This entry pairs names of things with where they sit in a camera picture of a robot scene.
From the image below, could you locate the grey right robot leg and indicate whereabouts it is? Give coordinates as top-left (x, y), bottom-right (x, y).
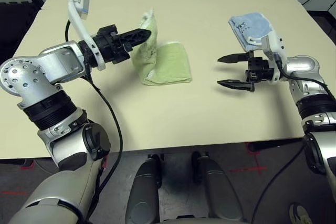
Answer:
top-left (191, 150), bottom-right (246, 224)

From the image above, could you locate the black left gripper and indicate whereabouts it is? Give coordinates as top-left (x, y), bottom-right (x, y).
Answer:
top-left (93, 24), bottom-right (152, 65)

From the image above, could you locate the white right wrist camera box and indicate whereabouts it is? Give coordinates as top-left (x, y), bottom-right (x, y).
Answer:
top-left (260, 31), bottom-right (288, 84)

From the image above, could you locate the grey left robot leg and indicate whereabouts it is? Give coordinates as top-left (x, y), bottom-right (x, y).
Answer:
top-left (128, 154), bottom-right (163, 224)

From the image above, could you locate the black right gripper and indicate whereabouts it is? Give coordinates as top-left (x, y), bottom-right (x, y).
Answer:
top-left (216, 52), bottom-right (275, 93)

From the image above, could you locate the green terry towel white trim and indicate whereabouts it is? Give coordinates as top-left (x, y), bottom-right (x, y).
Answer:
top-left (132, 7), bottom-right (194, 86)

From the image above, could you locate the black foam mat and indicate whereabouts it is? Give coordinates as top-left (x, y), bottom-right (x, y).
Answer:
top-left (0, 1), bottom-right (40, 54)

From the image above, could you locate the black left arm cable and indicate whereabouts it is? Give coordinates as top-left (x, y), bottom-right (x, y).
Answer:
top-left (65, 19), bottom-right (124, 224)

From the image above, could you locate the grey robot leg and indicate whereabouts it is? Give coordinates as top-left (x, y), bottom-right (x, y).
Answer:
top-left (128, 154), bottom-right (163, 224)
top-left (191, 150), bottom-right (246, 224)

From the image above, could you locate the folded blue terry towel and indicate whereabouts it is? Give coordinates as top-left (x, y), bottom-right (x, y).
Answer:
top-left (228, 12), bottom-right (275, 51)

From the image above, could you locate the bystander sneaker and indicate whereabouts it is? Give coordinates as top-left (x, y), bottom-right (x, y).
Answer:
top-left (288, 202), bottom-right (313, 224)

